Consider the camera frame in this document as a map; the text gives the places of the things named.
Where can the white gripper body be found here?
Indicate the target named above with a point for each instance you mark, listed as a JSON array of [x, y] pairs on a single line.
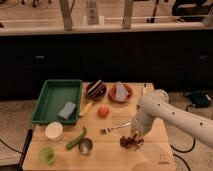
[[137, 132]]

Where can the dark red grape bunch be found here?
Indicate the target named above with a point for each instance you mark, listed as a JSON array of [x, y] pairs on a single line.
[[130, 143]]

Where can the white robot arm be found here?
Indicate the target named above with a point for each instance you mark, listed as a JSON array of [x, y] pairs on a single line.
[[156, 105]]

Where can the grey blue folded cloth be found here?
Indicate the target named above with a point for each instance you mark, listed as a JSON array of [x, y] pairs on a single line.
[[121, 92]]

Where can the orange fruit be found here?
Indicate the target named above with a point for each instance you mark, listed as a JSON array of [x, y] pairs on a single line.
[[103, 111]]

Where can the dark brown bowl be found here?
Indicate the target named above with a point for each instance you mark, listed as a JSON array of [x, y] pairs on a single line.
[[99, 94]]

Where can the striped brown white cloth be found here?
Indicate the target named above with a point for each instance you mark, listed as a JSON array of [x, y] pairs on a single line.
[[94, 88]]

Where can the yellow banana piece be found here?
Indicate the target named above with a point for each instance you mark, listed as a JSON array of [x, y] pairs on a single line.
[[86, 108]]

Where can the small steel cup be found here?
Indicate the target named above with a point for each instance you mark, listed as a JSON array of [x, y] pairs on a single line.
[[85, 146]]

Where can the dark blue bag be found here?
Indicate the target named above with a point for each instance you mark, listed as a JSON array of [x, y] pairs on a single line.
[[200, 99]]

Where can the green chili pepper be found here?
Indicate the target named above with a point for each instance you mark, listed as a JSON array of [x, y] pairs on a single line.
[[75, 141]]

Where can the white round container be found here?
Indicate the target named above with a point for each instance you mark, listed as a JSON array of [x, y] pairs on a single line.
[[54, 131]]

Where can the green plastic tray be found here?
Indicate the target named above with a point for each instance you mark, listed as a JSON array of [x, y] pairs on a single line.
[[55, 93]]

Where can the light green plastic cup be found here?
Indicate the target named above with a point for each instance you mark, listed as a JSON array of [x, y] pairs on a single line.
[[47, 156]]

